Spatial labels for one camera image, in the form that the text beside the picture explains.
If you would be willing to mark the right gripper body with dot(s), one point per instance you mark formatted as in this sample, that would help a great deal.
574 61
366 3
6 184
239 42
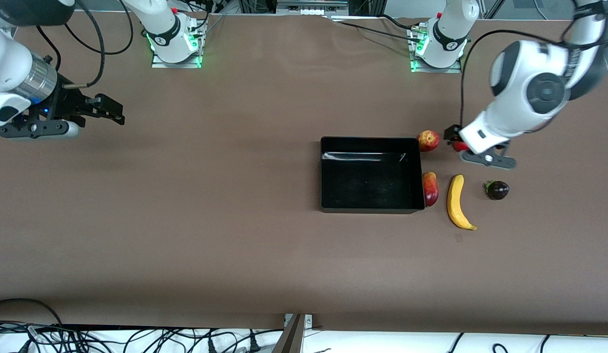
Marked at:
68 103

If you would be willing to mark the red yellow apple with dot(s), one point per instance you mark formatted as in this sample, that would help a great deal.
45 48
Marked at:
428 140

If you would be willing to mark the yellow banana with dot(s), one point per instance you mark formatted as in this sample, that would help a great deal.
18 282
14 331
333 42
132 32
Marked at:
455 201

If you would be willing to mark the black plastic box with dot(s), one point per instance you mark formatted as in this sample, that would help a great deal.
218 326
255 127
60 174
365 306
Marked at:
367 186

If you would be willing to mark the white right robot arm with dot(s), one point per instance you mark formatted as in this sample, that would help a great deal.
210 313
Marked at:
10 63

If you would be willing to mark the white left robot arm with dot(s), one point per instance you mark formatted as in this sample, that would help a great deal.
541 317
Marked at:
524 83

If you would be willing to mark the red pomegranate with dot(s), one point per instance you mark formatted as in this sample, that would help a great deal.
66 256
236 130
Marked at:
462 146

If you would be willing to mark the red mango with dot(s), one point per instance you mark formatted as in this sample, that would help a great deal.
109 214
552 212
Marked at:
431 190

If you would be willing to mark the dark purple eggplant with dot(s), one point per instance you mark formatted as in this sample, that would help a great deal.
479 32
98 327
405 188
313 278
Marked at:
498 190

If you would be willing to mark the grey equipment rack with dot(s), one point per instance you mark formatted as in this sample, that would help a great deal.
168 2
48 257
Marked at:
314 4

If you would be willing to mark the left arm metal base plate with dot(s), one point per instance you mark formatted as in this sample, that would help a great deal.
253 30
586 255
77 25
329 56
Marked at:
434 70

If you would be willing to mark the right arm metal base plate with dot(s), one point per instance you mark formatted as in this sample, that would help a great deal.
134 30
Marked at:
176 64

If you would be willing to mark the grey metal bracket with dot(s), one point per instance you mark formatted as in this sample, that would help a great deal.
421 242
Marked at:
291 338

